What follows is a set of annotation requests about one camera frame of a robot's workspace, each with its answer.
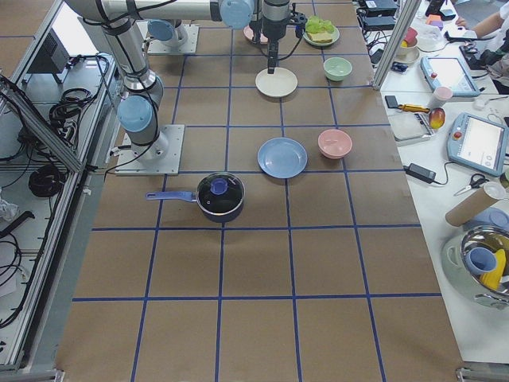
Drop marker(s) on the green lettuce leaf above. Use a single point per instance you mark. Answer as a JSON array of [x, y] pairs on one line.
[[315, 24]]

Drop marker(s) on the aluminium frame post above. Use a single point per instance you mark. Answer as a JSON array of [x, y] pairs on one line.
[[407, 12]]

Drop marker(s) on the cardboard tube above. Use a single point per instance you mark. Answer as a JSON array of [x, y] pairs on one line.
[[483, 198]]

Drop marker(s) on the dark blue saucepan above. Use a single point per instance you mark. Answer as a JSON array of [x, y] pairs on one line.
[[191, 197]]

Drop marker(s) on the black control box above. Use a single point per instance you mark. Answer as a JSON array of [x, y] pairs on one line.
[[52, 58]]

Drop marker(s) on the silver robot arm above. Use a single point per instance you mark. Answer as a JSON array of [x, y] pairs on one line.
[[268, 18], [138, 113]]

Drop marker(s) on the bread slice on plate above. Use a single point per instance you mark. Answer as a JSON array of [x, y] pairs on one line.
[[320, 38]]

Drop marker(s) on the teach pendant far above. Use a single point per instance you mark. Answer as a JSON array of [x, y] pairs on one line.
[[451, 73]]

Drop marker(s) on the mint green plate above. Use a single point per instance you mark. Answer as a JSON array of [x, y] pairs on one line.
[[335, 38]]

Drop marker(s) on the black power adapter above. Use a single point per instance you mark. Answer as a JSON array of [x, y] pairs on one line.
[[420, 173]]

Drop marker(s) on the mint green bowl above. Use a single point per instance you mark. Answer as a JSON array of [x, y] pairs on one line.
[[337, 68]]

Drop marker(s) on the glass pot lid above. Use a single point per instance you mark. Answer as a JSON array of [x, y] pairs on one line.
[[220, 193]]

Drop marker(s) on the scissors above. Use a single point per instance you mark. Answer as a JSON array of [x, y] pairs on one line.
[[475, 182]]

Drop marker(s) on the steel mixing bowl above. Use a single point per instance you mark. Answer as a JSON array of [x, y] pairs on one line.
[[490, 289]]

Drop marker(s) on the teach pendant near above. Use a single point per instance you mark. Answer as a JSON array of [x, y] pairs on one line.
[[478, 143]]

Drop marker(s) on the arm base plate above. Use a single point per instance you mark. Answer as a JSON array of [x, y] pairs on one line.
[[163, 157], [165, 39]]

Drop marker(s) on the red yellow mango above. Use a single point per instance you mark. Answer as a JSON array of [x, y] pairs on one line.
[[436, 118]]

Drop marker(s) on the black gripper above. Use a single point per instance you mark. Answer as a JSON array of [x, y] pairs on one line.
[[272, 27]]

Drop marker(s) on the white plate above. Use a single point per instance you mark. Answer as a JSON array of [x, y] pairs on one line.
[[282, 82]]

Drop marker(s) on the pink bowl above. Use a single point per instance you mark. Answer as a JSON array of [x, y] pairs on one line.
[[334, 144]]

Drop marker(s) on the teach pendant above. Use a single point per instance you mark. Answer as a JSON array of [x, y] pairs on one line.
[[478, 143], [451, 73]]

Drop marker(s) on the white paper cup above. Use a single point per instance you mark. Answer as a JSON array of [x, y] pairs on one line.
[[441, 95]]

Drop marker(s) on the blue cup in bowl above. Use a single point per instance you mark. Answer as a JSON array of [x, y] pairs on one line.
[[480, 261]]

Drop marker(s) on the pink plate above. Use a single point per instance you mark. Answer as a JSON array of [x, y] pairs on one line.
[[249, 35]]

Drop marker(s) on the blue plate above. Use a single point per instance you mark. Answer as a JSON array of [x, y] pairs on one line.
[[282, 158]]

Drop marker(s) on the orange handled screwdriver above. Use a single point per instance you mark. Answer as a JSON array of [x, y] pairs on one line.
[[413, 108]]

